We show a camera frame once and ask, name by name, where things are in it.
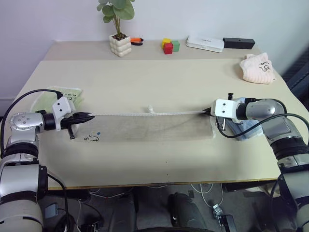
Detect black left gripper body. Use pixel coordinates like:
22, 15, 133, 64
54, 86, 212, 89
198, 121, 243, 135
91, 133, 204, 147
59, 112, 79, 141

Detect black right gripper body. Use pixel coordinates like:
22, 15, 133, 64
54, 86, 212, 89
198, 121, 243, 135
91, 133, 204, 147
214, 116, 227, 131

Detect beige grey towel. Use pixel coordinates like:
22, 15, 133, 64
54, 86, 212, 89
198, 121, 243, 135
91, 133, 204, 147
72, 104, 216, 144

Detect green towel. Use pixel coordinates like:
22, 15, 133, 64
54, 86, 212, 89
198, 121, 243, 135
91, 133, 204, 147
31, 85, 85, 136

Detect blue towel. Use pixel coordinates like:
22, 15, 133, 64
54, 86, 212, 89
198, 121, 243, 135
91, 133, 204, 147
224, 96, 264, 142

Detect pink towel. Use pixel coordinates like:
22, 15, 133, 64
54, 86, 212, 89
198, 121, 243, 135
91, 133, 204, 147
239, 52, 277, 86

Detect beige table mat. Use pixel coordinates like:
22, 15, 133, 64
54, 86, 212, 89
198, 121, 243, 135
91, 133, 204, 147
13, 57, 304, 190

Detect white flat box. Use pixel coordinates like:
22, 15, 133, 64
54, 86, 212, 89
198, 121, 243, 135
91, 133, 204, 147
185, 35, 225, 54

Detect red cube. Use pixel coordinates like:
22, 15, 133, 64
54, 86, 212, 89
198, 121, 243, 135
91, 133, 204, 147
163, 42, 174, 56

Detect black long box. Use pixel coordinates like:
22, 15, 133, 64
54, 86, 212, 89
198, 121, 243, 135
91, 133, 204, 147
222, 37, 256, 50

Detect green plant in white pot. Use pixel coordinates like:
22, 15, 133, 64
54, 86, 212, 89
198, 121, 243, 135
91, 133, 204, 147
97, 0, 136, 58

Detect metal clamp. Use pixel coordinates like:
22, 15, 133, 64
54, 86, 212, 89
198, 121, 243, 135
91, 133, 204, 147
211, 203, 225, 225

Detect grey pedal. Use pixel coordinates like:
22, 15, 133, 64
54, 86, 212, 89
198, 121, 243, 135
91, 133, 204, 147
44, 203, 59, 218

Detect orange black pliers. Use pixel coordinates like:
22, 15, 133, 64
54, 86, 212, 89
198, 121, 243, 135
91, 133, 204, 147
130, 36, 145, 47

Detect black ribbed object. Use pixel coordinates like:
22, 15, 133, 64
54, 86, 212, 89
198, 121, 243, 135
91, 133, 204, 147
281, 44, 309, 110

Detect dark rounded shape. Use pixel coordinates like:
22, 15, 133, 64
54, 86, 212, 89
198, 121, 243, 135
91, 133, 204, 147
167, 191, 216, 230

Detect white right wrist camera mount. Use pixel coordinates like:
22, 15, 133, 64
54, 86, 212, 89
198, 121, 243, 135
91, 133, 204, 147
211, 98, 239, 120

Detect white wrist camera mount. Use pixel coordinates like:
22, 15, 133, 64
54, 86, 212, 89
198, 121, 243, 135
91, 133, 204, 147
51, 96, 75, 119
211, 98, 239, 120

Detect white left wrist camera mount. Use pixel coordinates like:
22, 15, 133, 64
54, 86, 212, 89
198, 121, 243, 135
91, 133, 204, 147
51, 96, 75, 119

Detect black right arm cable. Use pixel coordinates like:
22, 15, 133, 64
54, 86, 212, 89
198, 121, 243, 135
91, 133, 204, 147
216, 97, 309, 140

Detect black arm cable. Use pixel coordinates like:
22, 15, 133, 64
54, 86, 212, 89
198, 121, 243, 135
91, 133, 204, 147
216, 97, 309, 140
0, 89, 64, 158

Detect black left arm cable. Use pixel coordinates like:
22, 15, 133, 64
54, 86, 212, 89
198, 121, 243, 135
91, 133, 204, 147
0, 89, 64, 158

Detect black torso cable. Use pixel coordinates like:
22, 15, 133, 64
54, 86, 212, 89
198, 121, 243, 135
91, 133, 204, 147
45, 172, 71, 232

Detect white cable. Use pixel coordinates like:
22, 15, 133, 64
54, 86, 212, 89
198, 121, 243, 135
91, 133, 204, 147
190, 183, 225, 209

